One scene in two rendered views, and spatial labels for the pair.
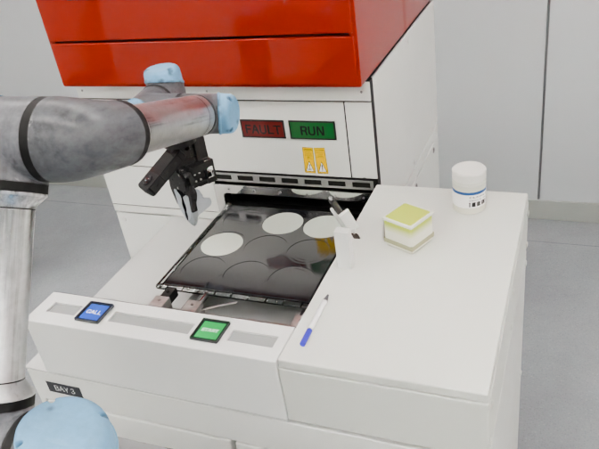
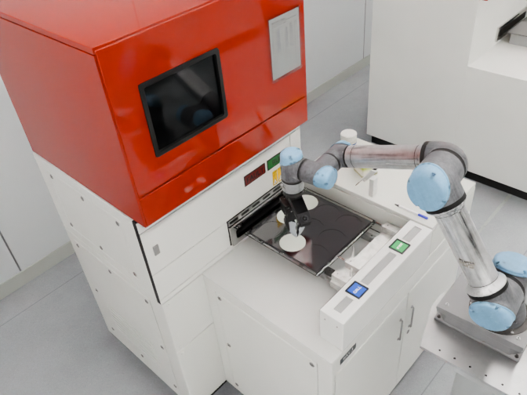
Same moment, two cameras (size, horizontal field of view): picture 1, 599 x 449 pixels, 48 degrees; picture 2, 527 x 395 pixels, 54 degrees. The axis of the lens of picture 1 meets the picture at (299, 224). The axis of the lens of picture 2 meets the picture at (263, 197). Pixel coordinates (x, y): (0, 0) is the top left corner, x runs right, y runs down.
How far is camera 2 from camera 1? 1.92 m
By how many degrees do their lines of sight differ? 56
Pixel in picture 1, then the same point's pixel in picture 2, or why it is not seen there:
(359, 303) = (404, 197)
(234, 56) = (256, 136)
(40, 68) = not seen: outside the picture
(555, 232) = not seen: hidden behind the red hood
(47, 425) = (514, 263)
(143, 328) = (383, 270)
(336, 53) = (299, 108)
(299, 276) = (347, 219)
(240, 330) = (403, 237)
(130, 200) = (173, 286)
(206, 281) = (327, 254)
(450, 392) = (469, 190)
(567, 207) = not seen: hidden behind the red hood
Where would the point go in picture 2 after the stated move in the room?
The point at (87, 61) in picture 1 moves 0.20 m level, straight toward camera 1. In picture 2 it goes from (168, 196) to (230, 193)
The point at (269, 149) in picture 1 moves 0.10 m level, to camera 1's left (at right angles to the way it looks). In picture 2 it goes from (257, 184) to (249, 200)
